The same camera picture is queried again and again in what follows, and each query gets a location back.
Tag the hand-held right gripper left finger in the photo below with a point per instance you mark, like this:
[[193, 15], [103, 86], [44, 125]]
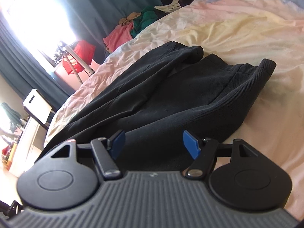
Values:
[[118, 144]]

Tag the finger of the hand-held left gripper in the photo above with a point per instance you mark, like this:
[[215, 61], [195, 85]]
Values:
[[10, 207]]

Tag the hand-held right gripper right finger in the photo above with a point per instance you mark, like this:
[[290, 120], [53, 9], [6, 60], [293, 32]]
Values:
[[191, 144]]

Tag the black pants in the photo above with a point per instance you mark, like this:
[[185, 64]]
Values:
[[166, 95]]

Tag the white vanity dresser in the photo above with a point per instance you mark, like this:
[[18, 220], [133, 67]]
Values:
[[28, 142]]

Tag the white and black chair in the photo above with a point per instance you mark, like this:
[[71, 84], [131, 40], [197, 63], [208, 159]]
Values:
[[38, 104]]

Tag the wavy vanity mirror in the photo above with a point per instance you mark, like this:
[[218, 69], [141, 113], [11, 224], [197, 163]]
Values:
[[9, 116]]

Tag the red cloth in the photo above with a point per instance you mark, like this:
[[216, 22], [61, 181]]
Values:
[[82, 49]]

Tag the pink clothing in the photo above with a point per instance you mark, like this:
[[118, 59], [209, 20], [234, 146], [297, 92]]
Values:
[[118, 38]]

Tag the tan clothing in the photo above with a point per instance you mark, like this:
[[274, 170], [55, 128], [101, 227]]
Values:
[[127, 20]]

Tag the pastel bed quilt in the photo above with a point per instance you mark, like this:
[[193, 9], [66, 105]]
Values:
[[237, 28]]

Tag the narrow blue curtain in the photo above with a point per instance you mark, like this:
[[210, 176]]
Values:
[[21, 64]]

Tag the green clothing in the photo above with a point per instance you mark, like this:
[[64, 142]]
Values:
[[147, 19]]

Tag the white clothing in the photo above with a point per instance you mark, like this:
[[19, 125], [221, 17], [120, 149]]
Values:
[[168, 7]]

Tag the wide blue curtain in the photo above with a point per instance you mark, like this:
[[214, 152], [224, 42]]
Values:
[[106, 4]]

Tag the window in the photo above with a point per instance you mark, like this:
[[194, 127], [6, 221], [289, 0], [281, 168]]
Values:
[[35, 16]]

